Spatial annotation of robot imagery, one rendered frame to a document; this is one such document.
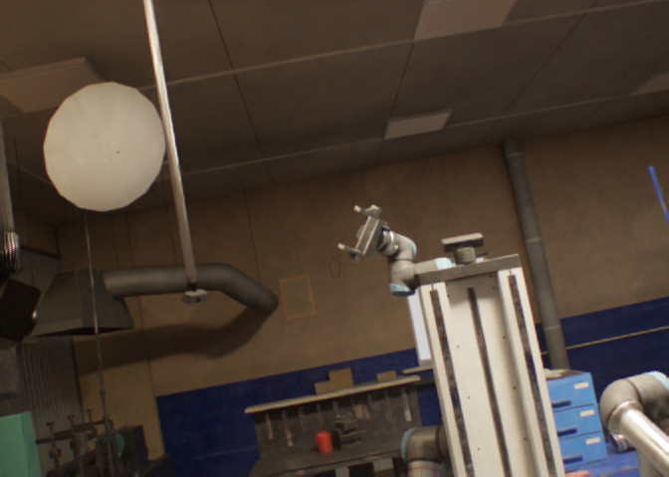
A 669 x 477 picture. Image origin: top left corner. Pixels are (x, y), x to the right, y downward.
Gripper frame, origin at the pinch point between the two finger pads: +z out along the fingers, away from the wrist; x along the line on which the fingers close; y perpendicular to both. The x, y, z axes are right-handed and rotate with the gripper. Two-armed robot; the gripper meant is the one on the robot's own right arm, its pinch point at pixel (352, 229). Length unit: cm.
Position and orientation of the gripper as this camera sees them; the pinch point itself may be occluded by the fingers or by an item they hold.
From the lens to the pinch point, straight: 243.3
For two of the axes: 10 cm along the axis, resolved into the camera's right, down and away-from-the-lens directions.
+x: -4.0, 9.2, 0.3
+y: 6.9, 3.2, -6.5
